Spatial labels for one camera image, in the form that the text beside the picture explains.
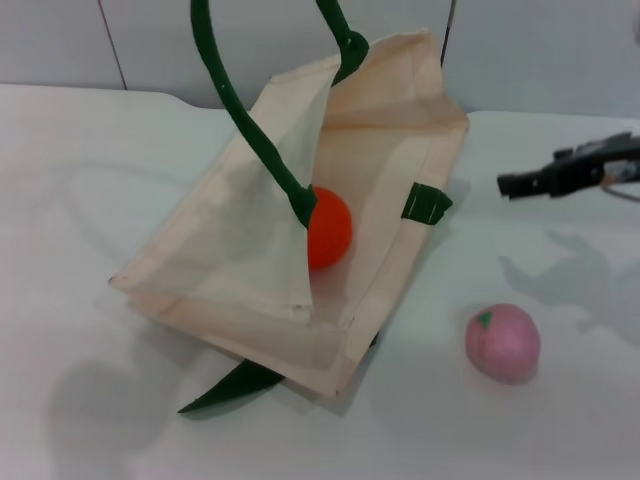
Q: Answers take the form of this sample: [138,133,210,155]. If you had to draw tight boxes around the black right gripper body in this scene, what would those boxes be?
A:
[544,132,640,197]

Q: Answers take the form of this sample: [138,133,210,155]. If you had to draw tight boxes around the pink peach with green leaf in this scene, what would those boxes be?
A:
[465,302,542,385]

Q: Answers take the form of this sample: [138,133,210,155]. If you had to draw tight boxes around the orange ball fruit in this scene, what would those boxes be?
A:
[305,186,354,271]

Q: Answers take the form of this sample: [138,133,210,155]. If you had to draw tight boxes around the cream canvas bag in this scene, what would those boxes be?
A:
[107,0,471,416]

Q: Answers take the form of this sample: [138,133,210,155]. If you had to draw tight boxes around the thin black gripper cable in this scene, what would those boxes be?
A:
[599,183,640,204]

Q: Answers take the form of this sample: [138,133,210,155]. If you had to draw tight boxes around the thin dark wall cable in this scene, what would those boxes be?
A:
[439,0,457,66]

